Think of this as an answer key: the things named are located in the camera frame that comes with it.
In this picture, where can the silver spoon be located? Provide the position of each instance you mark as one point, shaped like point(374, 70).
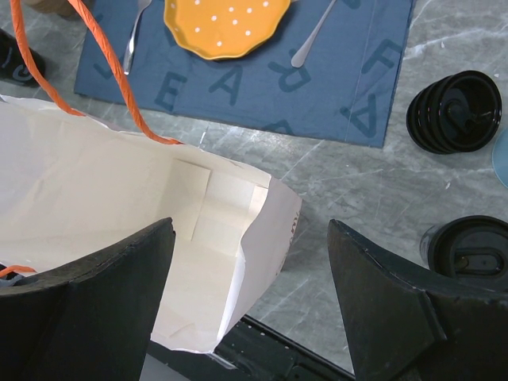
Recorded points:
point(299, 58)

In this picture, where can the blue letter placemat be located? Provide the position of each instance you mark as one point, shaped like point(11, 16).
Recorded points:
point(343, 92)

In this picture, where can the light blue straw cup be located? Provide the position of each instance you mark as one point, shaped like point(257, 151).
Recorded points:
point(500, 157)

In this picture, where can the silver fork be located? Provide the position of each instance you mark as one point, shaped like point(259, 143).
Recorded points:
point(142, 5)

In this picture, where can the dark translucent coffee cup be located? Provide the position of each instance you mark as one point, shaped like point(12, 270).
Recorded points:
point(425, 243)

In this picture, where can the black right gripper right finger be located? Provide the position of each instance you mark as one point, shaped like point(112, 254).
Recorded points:
point(405, 322)

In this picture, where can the orange dotted plate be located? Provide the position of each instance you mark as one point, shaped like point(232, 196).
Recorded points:
point(222, 30)

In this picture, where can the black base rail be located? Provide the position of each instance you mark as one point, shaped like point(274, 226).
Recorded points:
point(251, 351)

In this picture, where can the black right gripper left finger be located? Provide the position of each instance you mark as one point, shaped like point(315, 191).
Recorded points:
point(90, 319)

